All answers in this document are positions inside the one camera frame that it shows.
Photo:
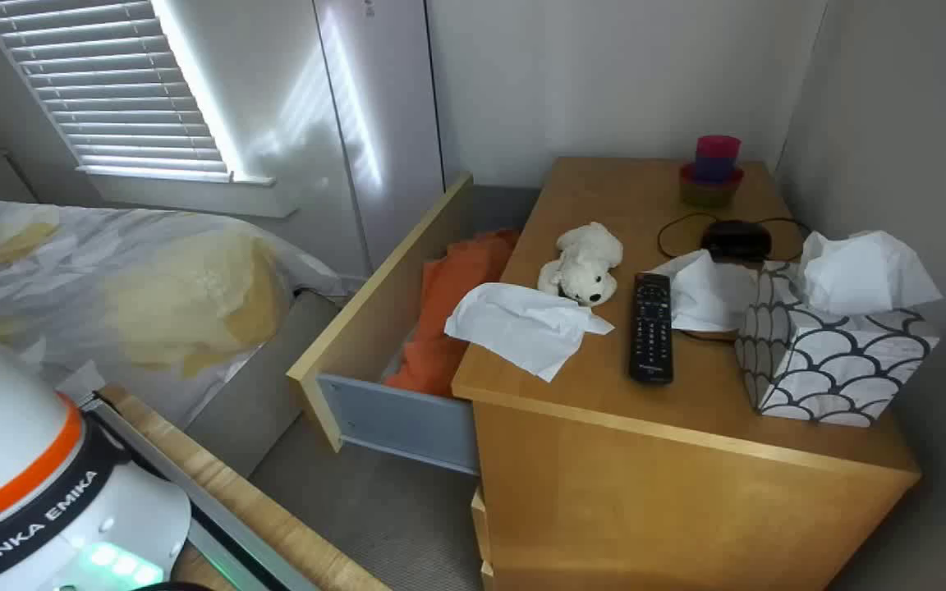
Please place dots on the black remote control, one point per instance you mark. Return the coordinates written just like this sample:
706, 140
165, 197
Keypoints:
650, 329

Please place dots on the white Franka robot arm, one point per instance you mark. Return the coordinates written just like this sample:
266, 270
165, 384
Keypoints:
13, 461

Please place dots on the orange cloth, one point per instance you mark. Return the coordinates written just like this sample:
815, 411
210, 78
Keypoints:
451, 289

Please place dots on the flat white tissue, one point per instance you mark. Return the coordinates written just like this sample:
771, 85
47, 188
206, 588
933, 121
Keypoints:
522, 323

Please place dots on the white plush toy animal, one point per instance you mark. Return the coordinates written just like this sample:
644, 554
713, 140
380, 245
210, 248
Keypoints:
582, 264

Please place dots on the open wooden drawer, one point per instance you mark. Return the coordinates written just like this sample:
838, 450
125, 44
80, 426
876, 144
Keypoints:
386, 420

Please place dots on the white closet door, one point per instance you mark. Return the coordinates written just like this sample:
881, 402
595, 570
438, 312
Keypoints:
386, 119

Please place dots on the crumpled white tissue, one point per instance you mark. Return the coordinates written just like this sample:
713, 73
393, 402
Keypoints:
706, 294

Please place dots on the light wooden nightstand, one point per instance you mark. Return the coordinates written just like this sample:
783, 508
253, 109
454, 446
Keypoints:
657, 481

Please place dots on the black charging dock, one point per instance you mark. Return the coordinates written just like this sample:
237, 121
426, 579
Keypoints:
736, 240

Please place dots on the purple plastic cup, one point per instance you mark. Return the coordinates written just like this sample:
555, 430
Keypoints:
716, 171

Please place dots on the purple candle jar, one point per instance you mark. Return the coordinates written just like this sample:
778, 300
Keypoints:
716, 149

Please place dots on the white window sill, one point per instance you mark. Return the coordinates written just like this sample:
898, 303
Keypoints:
198, 196

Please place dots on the scallop patterned tissue box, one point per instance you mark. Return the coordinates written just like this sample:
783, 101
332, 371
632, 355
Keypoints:
836, 364

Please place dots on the white tissue in box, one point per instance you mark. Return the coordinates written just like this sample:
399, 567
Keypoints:
863, 274

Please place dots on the white window blind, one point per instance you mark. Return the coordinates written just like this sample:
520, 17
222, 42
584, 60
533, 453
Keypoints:
113, 84

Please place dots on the bed with white sheet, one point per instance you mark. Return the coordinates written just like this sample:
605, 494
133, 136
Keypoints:
47, 284

